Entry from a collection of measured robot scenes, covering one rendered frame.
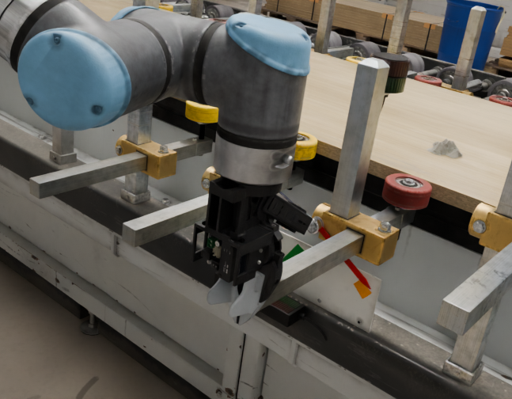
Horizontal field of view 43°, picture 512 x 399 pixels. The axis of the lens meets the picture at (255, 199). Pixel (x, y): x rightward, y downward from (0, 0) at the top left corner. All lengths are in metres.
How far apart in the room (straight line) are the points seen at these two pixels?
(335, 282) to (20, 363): 1.23
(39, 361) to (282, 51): 1.58
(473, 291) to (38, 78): 0.48
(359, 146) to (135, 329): 1.12
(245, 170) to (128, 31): 0.19
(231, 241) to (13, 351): 1.48
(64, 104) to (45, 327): 1.66
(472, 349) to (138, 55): 0.65
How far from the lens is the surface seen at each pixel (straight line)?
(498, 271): 0.79
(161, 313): 1.88
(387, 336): 1.09
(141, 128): 1.34
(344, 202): 1.03
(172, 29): 0.70
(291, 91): 0.67
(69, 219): 1.66
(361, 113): 0.99
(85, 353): 2.10
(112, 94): 0.59
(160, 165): 1.30
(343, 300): 1.09
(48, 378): 2.03
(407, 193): 1.11
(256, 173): 0.69
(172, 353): 1.85
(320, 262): 0.93
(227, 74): 0.67
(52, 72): 0.60
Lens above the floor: 1.30
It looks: 24 degrees down
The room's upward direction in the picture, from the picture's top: 8 degrees clockwise
